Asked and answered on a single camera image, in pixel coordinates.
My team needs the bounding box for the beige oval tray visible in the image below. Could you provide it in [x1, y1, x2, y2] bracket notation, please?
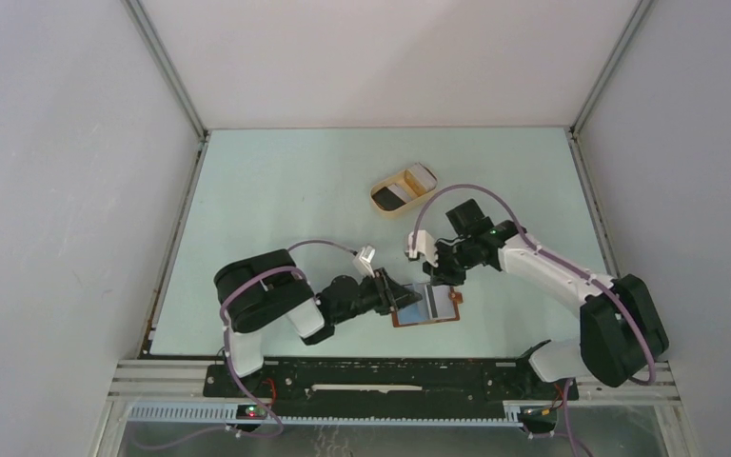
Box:
[369, 163, 439, 219]

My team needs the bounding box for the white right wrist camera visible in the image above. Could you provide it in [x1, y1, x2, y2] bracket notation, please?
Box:
[405, 230, 438, 267]

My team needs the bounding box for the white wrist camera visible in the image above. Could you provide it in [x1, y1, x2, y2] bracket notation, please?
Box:
[352, 245, 376, 277]
[405, 230, 438, 267]

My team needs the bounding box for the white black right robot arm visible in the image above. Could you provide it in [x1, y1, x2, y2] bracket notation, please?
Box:
[406, 199, 669, 398]

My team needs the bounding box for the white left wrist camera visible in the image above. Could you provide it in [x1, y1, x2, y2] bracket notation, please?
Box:
[352, 245, 376, 277]

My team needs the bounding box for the brown leather card holder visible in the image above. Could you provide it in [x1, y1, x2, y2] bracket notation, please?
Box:
[392, 283, 464, 328]

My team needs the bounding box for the white small card stack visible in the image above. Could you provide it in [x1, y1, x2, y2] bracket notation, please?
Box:
[389, 184, 413, 204]

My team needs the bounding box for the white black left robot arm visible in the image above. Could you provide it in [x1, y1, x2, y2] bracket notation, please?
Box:
[213, 248, 424, 397]

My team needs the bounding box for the white cable duct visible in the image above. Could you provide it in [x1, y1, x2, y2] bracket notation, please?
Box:
[127, 403, 524, 427]

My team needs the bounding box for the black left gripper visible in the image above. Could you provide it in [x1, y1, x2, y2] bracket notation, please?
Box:
[332, 267, 422, 325]

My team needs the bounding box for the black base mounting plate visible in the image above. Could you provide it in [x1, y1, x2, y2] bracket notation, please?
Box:
[203, 357, 579, 420]

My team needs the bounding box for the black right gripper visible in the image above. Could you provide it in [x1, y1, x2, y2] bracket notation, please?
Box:
[423, 238, 476, 288]

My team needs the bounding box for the aluminium frame rail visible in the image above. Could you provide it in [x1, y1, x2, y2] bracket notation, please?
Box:
[109, 360, 682, 407]

